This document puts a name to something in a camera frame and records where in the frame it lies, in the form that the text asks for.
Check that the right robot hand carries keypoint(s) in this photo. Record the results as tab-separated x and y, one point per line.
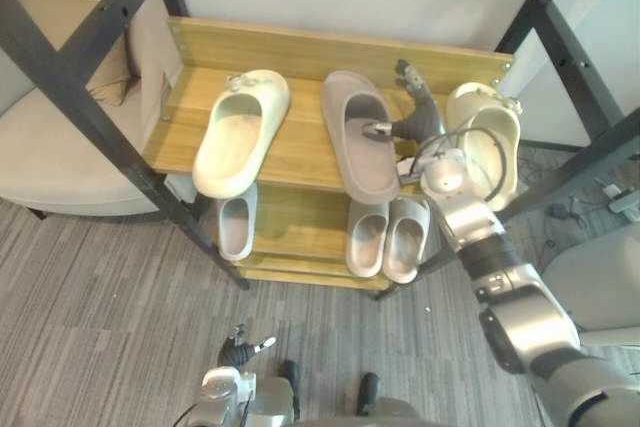
420	114

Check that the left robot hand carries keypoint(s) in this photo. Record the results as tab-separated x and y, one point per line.
237	351

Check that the large grey slipper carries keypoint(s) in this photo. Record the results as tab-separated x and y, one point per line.
357	139

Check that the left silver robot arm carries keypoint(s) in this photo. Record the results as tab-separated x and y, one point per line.
220	397

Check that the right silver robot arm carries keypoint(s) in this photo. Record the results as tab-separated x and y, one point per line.
520	297

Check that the wooden shoe rack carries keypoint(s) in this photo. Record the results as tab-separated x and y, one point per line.
295	147

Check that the cream slipper with charms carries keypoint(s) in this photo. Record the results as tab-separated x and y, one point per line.
240	134
492	147

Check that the small grey slipper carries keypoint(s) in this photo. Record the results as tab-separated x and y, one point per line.
406	242
236	229
367	242

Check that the grey chair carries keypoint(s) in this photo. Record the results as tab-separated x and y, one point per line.
595	282

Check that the beige armchair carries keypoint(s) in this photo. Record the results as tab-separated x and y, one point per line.
55	122

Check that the beige cushion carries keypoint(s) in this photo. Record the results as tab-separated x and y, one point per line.
127	72

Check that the black metal frame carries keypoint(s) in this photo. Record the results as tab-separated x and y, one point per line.
565	97
95	97

